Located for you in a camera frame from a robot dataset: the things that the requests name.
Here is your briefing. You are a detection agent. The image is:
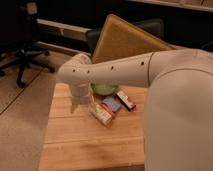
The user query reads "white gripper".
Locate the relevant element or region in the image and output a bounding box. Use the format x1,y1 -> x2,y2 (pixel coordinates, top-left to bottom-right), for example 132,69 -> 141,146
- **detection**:
69,83 -> 93,112

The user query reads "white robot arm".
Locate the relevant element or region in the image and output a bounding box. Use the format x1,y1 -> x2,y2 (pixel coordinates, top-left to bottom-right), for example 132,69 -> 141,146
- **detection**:
58,49 -> 213,171

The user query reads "blue sponge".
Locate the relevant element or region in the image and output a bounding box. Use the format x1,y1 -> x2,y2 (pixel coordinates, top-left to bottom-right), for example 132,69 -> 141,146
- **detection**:
102,96 -> 121,112

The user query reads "green bowl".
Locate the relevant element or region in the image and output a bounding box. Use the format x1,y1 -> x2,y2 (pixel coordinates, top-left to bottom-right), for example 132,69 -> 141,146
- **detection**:
92,84 -> 118,95

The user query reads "red flat packet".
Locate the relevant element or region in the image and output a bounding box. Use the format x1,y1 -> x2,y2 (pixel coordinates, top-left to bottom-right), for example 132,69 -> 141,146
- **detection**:
101,103 -> 116,119

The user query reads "white lotion bottle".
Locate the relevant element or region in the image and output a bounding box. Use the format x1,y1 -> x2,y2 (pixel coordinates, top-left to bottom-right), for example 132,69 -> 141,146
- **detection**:
89,102 -> 112,125

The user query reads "yellow cushioned chair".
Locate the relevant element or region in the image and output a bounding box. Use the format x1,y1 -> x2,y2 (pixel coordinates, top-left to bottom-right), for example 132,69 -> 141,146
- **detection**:
86,14 -> 173,63

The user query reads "black office chair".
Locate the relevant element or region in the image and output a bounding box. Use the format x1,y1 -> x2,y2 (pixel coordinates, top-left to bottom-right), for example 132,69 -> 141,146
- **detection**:
0,0 -> 55,88

